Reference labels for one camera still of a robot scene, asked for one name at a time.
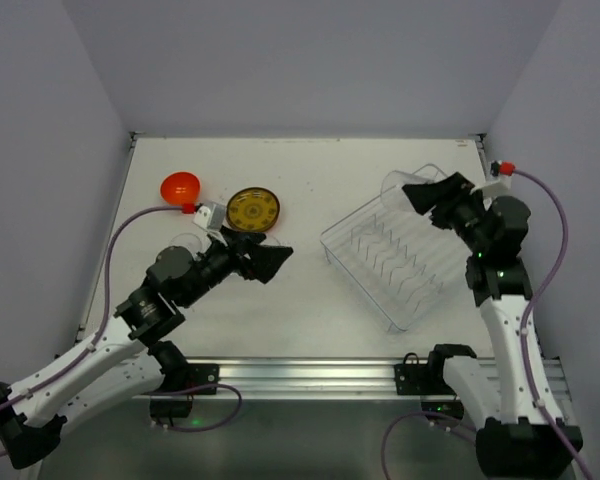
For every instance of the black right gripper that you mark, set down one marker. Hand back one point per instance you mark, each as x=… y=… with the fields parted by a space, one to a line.
x=449 y=201

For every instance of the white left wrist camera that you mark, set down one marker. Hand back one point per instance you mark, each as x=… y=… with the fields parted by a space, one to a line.
x=210 y=217

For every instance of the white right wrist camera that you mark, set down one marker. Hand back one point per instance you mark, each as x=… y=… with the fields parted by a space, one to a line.
x=499 y=179

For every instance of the white wire dish rack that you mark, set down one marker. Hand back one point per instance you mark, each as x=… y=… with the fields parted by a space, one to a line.
x=402 y=265

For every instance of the clear plastic cup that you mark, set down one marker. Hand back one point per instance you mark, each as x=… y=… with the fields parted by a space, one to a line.
x=271 y=241
x=188 y=240
x=392 y=194

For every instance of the dark olive plastic plate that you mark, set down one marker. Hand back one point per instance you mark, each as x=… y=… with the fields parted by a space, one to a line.
x=253 y=209

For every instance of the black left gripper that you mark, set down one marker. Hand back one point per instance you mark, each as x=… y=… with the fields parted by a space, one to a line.
x=245 y=255

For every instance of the orange plastic bowl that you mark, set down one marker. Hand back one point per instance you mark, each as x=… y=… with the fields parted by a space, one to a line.
x=180 y=188

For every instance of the aluminium mounting rail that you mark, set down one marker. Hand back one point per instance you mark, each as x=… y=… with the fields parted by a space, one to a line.
x=273 y=379

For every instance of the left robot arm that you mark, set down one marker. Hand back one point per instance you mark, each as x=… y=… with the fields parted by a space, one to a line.
x=129 y=353

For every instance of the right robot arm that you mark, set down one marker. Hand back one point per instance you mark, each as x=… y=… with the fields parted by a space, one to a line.
x=521 y=432

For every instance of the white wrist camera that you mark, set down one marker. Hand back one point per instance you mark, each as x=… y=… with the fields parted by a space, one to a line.
x=499 y=179
x=210 y=217

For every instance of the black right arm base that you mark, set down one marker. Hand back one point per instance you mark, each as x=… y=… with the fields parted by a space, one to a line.
x=415 y=377

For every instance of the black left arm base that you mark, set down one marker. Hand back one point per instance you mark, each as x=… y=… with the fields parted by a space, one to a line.
x=178 y=374

